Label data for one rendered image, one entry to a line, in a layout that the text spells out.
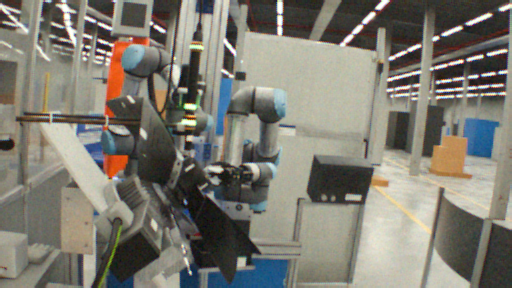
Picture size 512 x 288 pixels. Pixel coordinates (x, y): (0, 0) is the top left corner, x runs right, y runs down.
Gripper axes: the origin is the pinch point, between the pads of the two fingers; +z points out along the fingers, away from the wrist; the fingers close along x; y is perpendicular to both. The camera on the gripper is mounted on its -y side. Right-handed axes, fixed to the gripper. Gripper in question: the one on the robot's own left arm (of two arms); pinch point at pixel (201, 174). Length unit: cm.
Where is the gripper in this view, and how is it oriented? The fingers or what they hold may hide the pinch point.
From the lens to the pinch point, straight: 153.4
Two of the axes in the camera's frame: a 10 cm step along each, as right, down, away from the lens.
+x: -1.8, 9.7, 1.7
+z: -6.9, 0.0, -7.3
